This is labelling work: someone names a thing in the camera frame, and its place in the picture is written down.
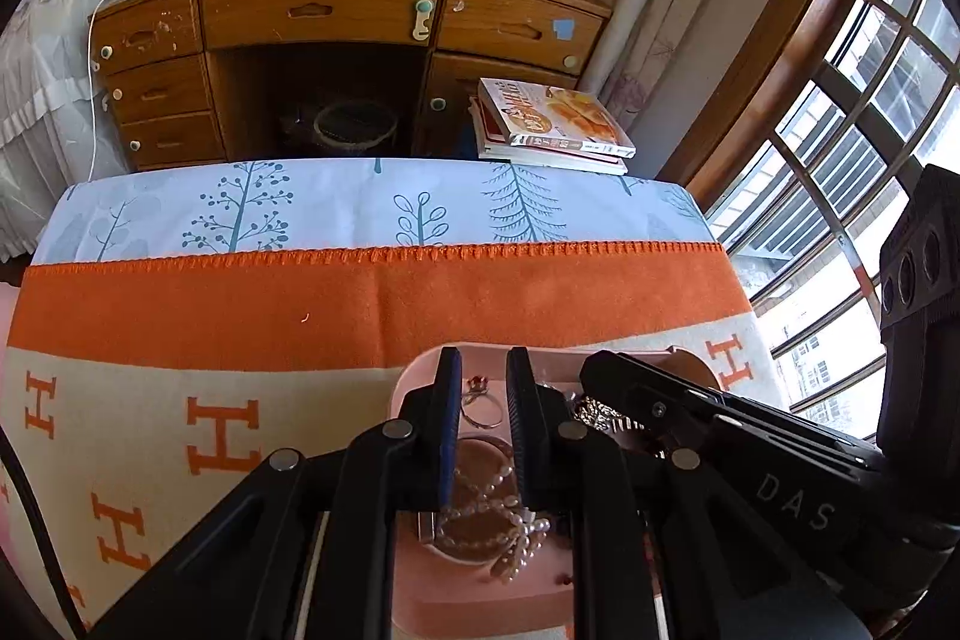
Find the woven waste basket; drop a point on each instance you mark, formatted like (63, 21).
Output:
(354, 124)

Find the blue sticker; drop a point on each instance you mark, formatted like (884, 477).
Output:
(563, 30)

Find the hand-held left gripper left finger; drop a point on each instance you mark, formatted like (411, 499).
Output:
(450, 400)

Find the green drawer lock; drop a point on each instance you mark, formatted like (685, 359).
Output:
(422, 19)

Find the window with metal grille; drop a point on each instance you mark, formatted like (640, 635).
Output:
(862, 108)

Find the stack of books under cover book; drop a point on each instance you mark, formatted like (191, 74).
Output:
(495, 149)

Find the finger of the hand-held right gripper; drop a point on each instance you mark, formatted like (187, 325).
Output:
(652, 411)
(795, 422)

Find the orange patterned blanket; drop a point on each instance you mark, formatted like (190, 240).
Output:
(225, 310)

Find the pink jewelry box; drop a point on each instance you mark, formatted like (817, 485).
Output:
(465, 599)

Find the wooden desk with drawers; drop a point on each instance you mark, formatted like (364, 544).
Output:
(315, 10)

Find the bread cover book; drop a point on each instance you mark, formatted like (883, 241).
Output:
(555, 111)

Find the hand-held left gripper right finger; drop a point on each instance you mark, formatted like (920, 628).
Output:
(519, 400)

